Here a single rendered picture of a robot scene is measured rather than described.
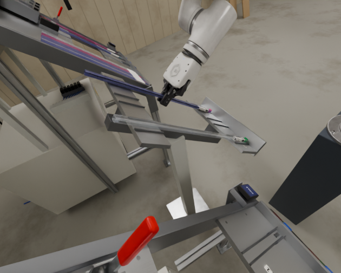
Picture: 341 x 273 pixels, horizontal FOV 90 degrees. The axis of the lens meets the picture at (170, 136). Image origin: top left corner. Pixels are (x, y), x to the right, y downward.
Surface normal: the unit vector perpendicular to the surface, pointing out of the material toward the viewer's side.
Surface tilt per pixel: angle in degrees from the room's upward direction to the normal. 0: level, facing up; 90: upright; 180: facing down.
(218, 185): 0
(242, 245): 43
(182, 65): 38
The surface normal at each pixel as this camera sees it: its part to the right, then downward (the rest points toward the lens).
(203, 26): -0.48, -0.01
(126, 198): -0.16, -0.65
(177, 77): -0.64, -0.20
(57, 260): 0.48, -0.78
